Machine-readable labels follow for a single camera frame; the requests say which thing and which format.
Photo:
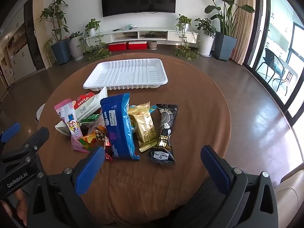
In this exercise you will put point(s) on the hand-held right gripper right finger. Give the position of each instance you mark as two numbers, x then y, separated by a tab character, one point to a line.
216	168

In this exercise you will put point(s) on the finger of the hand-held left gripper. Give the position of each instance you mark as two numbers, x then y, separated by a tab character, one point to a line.
9	133
35	137

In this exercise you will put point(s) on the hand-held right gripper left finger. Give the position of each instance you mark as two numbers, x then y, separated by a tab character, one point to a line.
90	168

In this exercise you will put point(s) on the orange snack packet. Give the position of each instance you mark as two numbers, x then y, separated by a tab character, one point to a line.
89	141

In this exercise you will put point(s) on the white snack packet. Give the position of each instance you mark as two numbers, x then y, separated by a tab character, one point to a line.
62	128

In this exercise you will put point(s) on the red brown foil snack packet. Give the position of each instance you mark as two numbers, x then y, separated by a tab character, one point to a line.
102	135

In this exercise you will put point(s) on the pink cartoon snack packet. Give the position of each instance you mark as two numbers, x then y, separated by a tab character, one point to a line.
68	121

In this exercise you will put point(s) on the blue cake packet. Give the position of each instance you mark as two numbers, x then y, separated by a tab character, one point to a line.
118	128

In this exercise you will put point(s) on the pale snack packet red band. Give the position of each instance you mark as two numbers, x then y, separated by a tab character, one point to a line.
90	104

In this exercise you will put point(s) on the gold foil snack packet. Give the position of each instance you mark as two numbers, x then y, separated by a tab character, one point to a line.
142	128

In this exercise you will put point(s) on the black snack packet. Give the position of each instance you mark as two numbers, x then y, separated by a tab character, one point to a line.
166	123

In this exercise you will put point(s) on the white plastic tray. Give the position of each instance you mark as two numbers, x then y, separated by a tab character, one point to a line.
128	73

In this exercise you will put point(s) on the person's left hand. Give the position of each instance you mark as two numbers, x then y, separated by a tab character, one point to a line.
20	206

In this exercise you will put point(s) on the white round appliance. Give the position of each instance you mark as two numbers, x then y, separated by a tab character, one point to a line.
40	112

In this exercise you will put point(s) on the grey fabric chair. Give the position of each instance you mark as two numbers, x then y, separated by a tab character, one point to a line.
209	206

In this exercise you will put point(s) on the beige chair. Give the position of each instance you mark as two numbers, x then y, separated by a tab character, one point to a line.
292	190

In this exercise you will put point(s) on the tall tree plant blue pot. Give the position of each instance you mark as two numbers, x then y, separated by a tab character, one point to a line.
60	52

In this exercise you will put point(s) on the dark tall cabinet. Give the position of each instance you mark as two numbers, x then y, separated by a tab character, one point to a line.
33	40

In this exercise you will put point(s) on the plant in white ribbed pot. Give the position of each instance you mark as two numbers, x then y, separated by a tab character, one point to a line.
76	48

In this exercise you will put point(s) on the broad-leaf plant blue pot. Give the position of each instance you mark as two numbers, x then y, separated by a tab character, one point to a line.
224	47

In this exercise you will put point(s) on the red storage box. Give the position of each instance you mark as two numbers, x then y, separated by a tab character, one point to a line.
137	45
117	46

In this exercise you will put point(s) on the trailing pothos plant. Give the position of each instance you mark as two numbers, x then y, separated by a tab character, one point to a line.
184	22
92	28

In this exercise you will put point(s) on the bushy plant smooth white pot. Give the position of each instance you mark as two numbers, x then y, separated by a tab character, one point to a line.
206	45

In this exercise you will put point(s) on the outdoor table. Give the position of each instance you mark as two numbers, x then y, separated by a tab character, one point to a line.
289	68

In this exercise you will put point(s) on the black outdoor chair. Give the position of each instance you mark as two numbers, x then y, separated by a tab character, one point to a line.
270	57

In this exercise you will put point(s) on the beige empty plant pot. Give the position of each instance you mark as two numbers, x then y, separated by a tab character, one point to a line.
152	45

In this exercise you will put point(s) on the beige curtain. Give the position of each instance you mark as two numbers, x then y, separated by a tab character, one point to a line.
244	28

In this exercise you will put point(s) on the black media box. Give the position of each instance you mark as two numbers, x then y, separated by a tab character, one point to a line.
150	35

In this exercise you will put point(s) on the white television console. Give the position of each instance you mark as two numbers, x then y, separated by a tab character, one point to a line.
163	32

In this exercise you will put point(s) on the glass sliding door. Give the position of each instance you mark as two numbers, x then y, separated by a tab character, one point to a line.
268	16

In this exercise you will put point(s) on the wooden wall cabinet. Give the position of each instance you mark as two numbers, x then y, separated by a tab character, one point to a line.
21	59

